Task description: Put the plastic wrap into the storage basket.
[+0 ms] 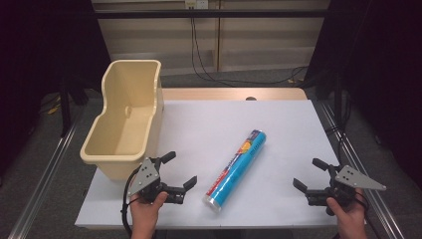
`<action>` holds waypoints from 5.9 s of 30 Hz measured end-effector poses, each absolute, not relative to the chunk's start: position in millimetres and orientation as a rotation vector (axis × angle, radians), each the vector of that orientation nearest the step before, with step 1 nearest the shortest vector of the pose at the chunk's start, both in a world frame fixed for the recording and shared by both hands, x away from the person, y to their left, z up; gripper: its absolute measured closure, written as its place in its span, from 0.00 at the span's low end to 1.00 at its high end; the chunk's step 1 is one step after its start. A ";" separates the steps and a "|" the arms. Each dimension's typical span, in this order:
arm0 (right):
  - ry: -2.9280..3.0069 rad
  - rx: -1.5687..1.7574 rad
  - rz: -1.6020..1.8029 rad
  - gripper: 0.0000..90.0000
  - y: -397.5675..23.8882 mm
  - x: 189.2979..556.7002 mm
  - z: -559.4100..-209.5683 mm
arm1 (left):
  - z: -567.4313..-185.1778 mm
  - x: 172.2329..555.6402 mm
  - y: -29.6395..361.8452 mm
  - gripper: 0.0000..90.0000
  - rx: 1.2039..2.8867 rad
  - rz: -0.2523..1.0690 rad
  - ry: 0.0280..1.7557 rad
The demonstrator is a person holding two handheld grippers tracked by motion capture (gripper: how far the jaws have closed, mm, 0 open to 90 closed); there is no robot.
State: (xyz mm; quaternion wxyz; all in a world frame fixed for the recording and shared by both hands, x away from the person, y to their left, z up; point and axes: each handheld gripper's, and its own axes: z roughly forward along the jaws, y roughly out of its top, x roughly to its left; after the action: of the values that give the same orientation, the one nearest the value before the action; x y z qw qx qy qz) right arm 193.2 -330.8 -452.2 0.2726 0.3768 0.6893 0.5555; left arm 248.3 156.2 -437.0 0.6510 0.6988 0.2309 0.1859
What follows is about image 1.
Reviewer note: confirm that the black metal stand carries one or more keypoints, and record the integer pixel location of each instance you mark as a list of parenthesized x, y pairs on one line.
[(65, 109)]

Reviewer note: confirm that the white wall outlet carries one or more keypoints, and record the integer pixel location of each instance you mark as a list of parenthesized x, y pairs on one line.
[(196, 4)]

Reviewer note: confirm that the white table sheet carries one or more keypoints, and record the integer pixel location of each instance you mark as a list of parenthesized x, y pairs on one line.
[(285, 159)]

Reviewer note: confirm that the beige plastic bin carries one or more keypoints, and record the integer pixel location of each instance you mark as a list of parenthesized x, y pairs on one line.
[(127, 132)]

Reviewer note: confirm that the person's left hand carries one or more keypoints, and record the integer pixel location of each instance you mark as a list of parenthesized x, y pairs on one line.
[(144, 212)]

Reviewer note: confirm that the black horizontal bar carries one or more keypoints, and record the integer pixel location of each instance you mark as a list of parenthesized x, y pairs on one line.
[(212, 13)]

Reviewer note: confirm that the dark curtain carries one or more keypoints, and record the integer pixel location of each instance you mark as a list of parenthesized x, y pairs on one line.
[(381, 66)]

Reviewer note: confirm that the person's right hand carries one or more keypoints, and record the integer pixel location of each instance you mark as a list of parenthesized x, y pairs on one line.
[(348, 217)]

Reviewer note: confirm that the metal floor rail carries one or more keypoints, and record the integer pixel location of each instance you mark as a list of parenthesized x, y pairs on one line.
[(43, 179), (361, 172)]

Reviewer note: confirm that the blue plastic wrap roll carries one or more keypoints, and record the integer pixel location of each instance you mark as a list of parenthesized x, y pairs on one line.
[(237, 171)]

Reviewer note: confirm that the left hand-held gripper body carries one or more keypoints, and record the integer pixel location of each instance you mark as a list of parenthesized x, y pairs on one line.
[(146, 176)]

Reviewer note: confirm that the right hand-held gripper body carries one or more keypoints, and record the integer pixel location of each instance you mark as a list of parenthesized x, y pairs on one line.
[(355, 179)]

